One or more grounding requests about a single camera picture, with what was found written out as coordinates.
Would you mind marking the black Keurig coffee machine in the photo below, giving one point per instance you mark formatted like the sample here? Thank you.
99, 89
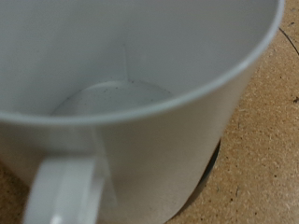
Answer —
211, 163

